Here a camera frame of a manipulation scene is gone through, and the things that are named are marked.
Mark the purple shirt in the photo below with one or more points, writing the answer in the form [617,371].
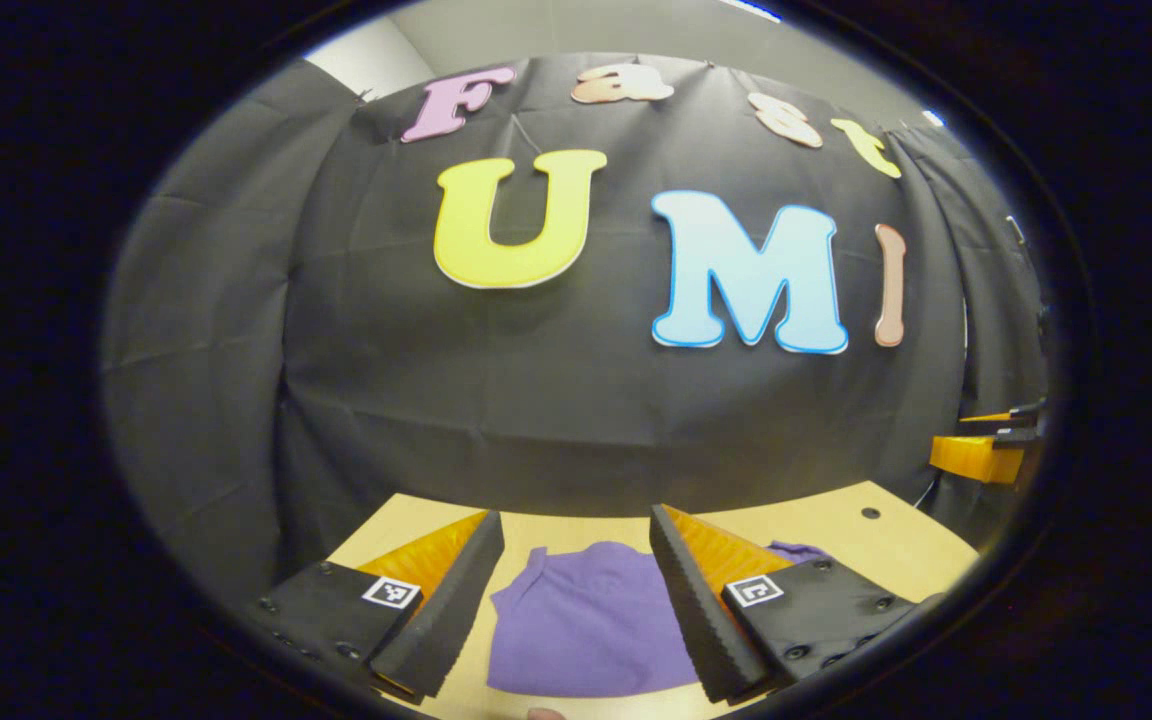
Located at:
[586,620]

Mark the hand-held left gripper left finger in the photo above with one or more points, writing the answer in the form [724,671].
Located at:
[451,610]

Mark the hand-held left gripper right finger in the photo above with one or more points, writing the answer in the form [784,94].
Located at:
[696,620]

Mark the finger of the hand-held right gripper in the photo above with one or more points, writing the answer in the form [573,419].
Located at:
[976,458]
[1021,412]

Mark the black backdrop cloth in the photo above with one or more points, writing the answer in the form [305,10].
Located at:
[556,400]

